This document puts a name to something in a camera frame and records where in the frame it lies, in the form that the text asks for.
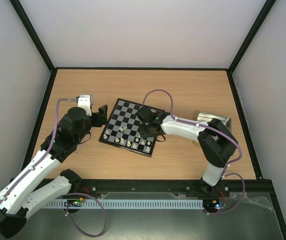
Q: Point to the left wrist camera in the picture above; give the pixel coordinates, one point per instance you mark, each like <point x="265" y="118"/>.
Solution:
<point x="85" y="101"/>

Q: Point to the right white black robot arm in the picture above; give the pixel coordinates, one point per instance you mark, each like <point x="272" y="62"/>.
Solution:
<point x="214" y="138"/>

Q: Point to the light blue cable duct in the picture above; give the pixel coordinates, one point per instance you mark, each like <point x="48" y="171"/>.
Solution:
<point x="133" y="204"/>

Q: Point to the black and grey chessboard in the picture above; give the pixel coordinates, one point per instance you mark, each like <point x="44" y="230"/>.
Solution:
<point x="123" y="115"/>

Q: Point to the black aluminium frame rail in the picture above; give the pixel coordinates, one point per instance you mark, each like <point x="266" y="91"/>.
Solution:
<point x="190" y="188"/>

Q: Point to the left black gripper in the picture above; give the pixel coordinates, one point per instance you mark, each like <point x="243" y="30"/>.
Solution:
<point x="101" y="119"/>

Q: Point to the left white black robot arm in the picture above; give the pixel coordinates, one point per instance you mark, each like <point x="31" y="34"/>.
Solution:
<point x="22" y="198"/>

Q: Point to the right metal tray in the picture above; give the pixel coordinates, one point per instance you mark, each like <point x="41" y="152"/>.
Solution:
<point x="207" y="117"/>

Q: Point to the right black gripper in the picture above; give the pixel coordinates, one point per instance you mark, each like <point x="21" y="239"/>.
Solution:
<point x="145" y="120"/>

